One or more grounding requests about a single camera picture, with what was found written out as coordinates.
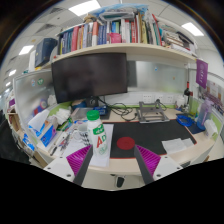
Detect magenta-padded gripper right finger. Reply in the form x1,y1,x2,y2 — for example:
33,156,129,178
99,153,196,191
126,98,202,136
133,144,184,186

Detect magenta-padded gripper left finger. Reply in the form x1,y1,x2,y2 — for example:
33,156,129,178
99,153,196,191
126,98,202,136
43,144,95,187

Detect white green-capped drink bottle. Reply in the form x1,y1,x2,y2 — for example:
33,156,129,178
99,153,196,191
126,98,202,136
86,109,110,158

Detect translucent purple water bottle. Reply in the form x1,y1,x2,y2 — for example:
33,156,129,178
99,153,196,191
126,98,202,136
196,97,214,131

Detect white tissue sheet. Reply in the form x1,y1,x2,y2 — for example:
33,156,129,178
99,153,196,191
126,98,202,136
161,137,195,155

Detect blue tissue box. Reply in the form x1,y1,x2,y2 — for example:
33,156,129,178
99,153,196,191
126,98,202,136
27,108,58,148

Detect black desk mat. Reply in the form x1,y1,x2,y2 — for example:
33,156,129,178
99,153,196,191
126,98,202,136
109,118,198,160

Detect flat round red coaster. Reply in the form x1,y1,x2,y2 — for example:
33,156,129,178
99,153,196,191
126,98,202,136
116,136,137,151

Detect stack of white napkins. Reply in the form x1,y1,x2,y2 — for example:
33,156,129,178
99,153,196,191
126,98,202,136
49,107,71,126

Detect grey metal laptop stand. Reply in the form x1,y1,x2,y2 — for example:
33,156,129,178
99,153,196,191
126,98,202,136
135,98,171,125

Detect clear plastic box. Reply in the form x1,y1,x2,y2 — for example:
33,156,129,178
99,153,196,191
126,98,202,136
71,106,93,123

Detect small blue box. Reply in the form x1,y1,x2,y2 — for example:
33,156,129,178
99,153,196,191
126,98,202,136
93,105,109,116

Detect dark wine bottle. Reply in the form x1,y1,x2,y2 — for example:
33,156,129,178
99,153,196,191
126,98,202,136
183,79,193,106

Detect black computer monitor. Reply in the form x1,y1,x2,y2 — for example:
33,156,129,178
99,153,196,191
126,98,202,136
50,52,130,110

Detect purple hanging sign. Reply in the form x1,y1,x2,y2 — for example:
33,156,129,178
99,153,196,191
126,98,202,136
195,58,209,90

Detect navy blue box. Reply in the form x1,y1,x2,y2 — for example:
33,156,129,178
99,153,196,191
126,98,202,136
34,37,59,69

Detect shelf with books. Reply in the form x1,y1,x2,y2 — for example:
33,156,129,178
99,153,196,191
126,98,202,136
49,3,202,67

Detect coiled blue cable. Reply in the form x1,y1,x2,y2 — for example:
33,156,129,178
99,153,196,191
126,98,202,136
175,113,195,128

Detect white wall sockets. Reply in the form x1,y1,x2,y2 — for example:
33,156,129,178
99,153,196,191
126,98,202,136
142,92,176,105

